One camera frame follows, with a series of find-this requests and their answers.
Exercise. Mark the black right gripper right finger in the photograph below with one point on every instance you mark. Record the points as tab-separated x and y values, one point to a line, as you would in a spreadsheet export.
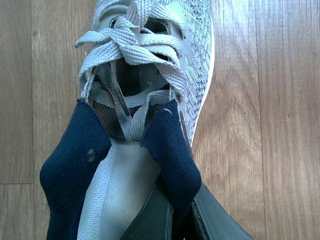
209	220

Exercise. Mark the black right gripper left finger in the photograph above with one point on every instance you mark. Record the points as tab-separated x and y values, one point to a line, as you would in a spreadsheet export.
154	220

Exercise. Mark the grey sneaker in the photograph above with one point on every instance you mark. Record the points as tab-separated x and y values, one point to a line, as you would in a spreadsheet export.
143	85

